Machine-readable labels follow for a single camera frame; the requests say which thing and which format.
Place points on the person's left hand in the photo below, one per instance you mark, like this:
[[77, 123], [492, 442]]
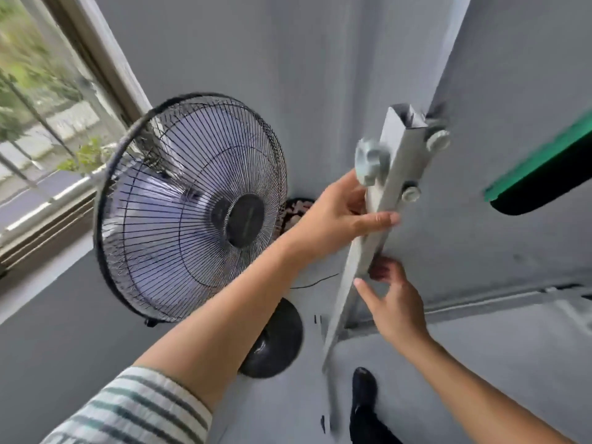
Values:
[[323, 226]]

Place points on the person's right hand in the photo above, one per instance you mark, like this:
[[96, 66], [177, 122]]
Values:
[[397, 309]]

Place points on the person's left thumb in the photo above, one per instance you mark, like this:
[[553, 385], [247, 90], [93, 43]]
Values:
[[374, 222]]

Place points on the person's right thumb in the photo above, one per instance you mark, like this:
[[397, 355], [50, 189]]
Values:
[[366, 293]]

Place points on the grey metal post with knobs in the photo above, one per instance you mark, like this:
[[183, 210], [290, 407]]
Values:
[[393, 175]]

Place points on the person's right forearm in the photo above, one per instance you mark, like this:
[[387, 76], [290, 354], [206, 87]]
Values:
[[476, 393]]

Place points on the person's left forearm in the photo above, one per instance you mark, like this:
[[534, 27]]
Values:
[[222, 314]]

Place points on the person's black shoe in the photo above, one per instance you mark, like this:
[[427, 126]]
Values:
[[364, 388]]

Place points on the person's black trouser leg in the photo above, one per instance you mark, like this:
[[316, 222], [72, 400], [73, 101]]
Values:
[[370, 427]]

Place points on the black object with green edge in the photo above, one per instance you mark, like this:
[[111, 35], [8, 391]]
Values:
[[541, 184]]

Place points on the black standing fan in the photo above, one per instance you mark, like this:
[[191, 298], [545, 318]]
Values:
[[185, 212]]

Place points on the striped green white sleeve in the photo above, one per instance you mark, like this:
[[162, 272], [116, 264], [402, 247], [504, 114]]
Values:
[[134, 411]]

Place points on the green leafy plant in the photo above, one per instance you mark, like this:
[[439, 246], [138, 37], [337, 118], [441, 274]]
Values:
[[88, 154]]

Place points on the grey metal rail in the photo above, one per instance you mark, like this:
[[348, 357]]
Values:
[[485, 305]]

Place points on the window with beige frame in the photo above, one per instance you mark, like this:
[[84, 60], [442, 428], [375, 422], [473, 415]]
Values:
[[55, 87]]

